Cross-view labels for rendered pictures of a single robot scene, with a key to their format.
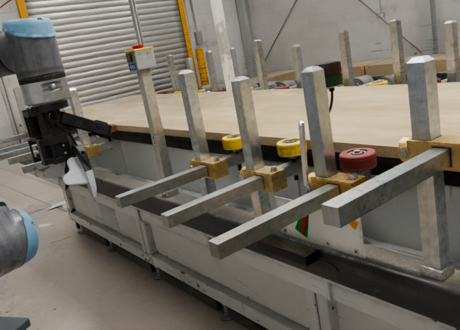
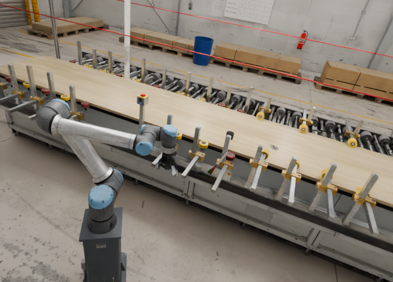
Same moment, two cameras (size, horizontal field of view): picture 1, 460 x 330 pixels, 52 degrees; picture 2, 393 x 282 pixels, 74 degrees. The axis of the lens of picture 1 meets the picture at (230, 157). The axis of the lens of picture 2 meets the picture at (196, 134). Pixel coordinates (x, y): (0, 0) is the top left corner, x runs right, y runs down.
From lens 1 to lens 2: 139 cm
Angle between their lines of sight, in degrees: 39
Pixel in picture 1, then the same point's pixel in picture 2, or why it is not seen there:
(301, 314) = (178, 185)
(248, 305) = (154, 181)
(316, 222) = (216, 172)
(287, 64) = (92, 13)
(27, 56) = (172, 141)
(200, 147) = not seen: hidden behind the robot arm
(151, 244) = not seen: hidden behind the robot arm
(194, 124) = not seen: hidden behind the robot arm
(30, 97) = (168, 151)
